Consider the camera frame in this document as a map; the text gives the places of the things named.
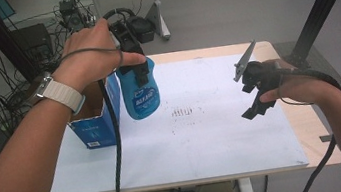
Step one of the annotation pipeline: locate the light wooden table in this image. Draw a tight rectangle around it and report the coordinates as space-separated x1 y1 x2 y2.
28 30 341 192

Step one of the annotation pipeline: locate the short black looped cable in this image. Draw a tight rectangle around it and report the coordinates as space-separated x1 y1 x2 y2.
101 5 138 28

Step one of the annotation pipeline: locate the blue detergent bottle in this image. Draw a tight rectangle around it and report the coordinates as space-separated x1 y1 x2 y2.
113 56 164 123

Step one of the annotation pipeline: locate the white table mat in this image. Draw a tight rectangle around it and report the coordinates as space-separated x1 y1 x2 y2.
33 44 309 192

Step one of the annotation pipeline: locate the black box on floor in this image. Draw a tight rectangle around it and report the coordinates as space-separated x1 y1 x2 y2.
10 21 55 63

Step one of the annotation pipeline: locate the wristwatch with white band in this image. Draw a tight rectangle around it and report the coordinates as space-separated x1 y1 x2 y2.
22 66 88 122

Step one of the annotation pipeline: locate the thick black gripper cable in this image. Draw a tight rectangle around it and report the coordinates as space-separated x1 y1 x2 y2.
280 60 341 192
98 78 129 192

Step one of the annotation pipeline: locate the person's left hand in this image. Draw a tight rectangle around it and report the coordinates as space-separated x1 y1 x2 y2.
45 12 150 97

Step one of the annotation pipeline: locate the black tape strip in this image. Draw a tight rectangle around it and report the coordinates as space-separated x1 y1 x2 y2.
319 134 335 144

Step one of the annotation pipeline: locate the grey floor mat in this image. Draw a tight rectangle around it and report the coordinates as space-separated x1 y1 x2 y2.
273 34 341 98

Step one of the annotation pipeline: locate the person's right hand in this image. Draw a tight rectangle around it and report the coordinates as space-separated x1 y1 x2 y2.
254 53 333 112

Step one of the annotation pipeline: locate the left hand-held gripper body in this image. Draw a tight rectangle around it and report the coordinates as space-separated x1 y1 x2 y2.
107 13 160 61

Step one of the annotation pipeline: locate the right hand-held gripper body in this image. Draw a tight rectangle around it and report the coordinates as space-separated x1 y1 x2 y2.
229 36 285 101

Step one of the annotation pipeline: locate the black computer tower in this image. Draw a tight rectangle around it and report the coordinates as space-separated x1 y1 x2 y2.
57 0 97 33

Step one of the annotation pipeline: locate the tangle of black floor cables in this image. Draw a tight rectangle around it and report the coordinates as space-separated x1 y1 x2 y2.
0 0 164 171

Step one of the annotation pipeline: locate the thin grey wrist cord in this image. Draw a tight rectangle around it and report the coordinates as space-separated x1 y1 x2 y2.
274 65 315 110
57 42 126 79

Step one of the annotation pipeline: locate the blue cardboard box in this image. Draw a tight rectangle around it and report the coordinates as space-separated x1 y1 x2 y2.
61 72 129 153

